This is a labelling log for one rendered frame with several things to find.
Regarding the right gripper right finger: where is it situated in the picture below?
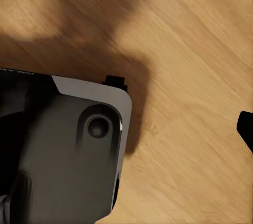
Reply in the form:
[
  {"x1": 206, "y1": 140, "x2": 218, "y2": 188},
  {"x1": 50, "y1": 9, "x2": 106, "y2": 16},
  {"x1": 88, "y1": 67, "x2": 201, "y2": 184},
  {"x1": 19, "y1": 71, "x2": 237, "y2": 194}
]
[{"x1": 237, "y1": 111, "x2": 253, "y2": 153}]

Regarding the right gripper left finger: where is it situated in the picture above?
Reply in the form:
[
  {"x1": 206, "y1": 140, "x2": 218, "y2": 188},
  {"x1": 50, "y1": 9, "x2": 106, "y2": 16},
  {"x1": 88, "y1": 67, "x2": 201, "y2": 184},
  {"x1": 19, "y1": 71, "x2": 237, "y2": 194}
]
[{"x1": 0, "y1": 111, "x2": 27, "y2": 174}]

